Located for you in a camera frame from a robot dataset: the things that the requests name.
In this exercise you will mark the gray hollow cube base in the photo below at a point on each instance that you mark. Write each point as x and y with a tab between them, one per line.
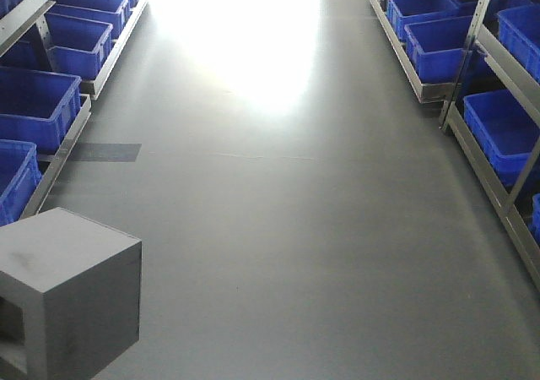
70	296

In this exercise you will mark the left metal shelf rack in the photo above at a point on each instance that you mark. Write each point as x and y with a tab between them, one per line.
56	56

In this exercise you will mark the right metal shelf rack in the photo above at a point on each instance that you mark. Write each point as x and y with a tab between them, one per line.
479	60

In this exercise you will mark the metal shelf rack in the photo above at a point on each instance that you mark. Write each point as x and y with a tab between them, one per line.
56	56
479	60

